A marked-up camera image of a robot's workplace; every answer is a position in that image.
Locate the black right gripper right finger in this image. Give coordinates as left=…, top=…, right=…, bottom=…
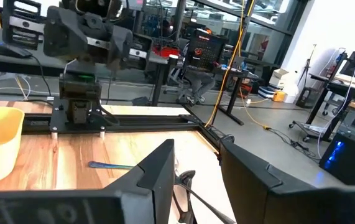
left=219, top=141, right=355, bottom=224

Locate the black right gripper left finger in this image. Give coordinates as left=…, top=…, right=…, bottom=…
left=0, top=139, right=176, bottom=224

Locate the iridescent spoon blue handle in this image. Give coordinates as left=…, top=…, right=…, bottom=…
left=88, top=161, right=135, bottom=170

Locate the black computer mouse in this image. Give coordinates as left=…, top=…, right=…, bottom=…
left=0, top=42, right=34, bottom=60

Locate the grey desk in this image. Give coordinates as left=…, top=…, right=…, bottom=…
left=0, top=27, right=172, bottom=108

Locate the computer tower blue light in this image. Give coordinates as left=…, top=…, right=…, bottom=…
left=318, top=124, right=355, bottom=187

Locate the black rolling desk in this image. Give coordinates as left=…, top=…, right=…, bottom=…
left=288, top=73, right=355, bottom=144

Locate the yellow power box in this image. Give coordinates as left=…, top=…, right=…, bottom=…
left=272, top=90, right=287, bottom=103

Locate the office chair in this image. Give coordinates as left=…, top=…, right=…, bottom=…
left=164, top=67, right=196, bottom=104

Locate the white storage box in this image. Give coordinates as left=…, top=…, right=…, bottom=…
left=269, top=68, right=299, bottom=98

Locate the black perforated panel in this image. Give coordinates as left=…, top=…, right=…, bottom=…
left=185, top=29, right=229, bottom=72

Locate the thin light stand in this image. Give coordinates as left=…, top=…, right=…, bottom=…
left=298, top=43, right=318, bottom=108

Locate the person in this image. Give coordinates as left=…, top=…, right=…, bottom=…
left=183, top=18, right=217, bottom=105

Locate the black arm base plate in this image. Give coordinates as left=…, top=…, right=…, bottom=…
left=48, top=96, right=122, bottom=135

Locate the black aluminium table frame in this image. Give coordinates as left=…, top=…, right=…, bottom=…
left=21, top=113, right=228, bottom=150

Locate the yellow cable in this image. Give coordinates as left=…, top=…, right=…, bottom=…
left=204, top=0, right=273, bottom=130

